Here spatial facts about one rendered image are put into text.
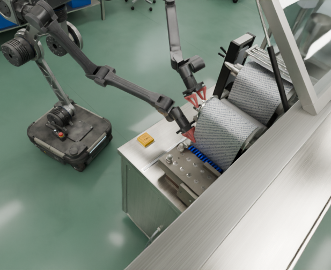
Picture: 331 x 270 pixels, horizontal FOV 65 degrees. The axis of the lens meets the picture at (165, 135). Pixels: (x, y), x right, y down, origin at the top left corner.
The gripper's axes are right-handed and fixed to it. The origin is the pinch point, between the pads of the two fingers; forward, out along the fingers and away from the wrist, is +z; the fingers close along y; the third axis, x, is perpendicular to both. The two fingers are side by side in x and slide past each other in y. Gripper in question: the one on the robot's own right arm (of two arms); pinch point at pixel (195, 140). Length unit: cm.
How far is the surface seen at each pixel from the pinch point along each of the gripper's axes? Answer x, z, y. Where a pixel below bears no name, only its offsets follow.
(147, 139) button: -24.2, -13.5, 10.0
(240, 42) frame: 26, -29, -37
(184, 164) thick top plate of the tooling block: -0.6, 6.2, 12.3
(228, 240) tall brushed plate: 53, 16, 46
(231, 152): 19.0, 11.5, 0.2
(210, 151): 6.3, 7.7, 0.3
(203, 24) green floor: -189, -115, -279
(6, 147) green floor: -168, -77, 64
